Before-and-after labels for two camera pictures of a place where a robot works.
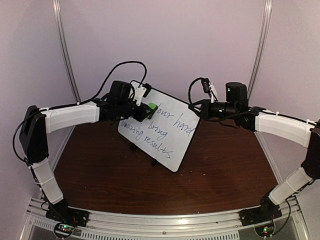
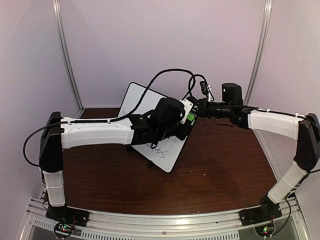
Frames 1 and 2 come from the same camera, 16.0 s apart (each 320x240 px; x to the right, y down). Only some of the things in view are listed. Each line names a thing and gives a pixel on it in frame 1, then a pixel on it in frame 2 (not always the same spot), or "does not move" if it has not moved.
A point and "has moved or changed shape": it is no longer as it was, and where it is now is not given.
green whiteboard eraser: (153, 106) has moved or changed shape
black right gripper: (205, 113) does not move
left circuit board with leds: (64, 230) does not move
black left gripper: (141, 116) -> (182, 135)
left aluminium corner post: (58, 15) does not move
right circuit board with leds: (265, 230) does not move
